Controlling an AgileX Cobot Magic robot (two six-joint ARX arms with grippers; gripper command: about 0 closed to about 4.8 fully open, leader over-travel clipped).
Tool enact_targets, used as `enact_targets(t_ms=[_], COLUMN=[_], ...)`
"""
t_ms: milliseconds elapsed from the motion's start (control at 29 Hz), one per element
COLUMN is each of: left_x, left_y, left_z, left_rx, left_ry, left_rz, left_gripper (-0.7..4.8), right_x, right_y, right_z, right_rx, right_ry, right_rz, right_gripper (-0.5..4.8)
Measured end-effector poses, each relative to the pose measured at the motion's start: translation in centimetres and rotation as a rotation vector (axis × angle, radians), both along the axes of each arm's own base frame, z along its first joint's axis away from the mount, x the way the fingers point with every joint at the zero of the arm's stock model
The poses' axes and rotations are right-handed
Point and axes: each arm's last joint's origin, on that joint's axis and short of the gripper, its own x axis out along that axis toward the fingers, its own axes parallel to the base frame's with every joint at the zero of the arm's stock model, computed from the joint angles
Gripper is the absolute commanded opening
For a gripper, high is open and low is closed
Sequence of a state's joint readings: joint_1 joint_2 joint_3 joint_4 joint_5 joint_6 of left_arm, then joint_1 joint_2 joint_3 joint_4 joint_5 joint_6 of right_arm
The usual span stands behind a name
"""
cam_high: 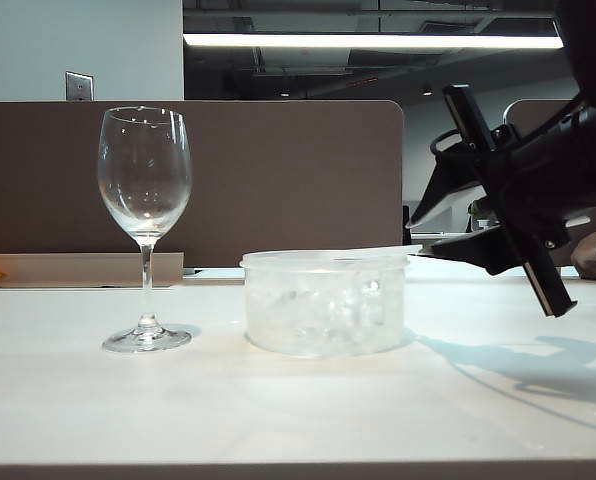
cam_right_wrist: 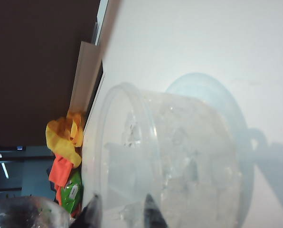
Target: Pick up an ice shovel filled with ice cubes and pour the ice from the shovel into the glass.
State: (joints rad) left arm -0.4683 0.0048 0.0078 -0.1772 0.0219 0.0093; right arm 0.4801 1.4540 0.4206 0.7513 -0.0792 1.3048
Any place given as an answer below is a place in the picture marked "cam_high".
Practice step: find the white background desk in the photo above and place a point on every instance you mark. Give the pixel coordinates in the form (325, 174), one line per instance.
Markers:
(428, 240)

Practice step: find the narrow brown desk partition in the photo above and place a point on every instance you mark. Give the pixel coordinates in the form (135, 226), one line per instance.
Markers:
(533, 112)

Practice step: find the green potted plant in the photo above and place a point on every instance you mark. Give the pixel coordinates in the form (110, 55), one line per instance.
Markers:
(474, 209)

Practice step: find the long ceiling light strip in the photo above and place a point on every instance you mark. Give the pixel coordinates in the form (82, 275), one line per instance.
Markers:
(378, 41)

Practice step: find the grey background partition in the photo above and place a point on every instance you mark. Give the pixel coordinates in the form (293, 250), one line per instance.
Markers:
(448, 220)

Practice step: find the ice cube heap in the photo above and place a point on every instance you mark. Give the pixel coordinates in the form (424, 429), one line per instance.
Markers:
(318, 315)

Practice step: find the translucent plastic ice shovel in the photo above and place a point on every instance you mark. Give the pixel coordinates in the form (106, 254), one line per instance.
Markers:
(408, 249)

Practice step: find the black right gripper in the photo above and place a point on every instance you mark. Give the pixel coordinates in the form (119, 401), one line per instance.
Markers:
(528, 185)

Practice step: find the brown crumpled bag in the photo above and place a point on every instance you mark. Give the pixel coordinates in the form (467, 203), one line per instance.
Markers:
(592, 252)

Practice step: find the black office chair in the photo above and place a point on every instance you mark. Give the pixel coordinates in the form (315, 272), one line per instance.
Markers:
(406, 237)

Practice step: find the clear wine glass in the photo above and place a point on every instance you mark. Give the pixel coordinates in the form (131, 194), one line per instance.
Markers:
(148, 265)

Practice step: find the grey wall switch plate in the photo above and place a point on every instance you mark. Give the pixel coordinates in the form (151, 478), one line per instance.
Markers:
(79, 86)

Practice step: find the grey ceiling air duct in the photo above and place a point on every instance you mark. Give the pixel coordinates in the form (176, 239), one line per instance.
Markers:
(303, 60)

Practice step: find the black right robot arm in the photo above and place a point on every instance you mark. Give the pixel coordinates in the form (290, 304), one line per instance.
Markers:
(595, 50)

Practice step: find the wide brown desk partition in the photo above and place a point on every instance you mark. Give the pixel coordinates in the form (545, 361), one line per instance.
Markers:
(278, 175)

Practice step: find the translucent round plastic container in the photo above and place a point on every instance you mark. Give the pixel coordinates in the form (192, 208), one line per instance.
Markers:
(278, 260)

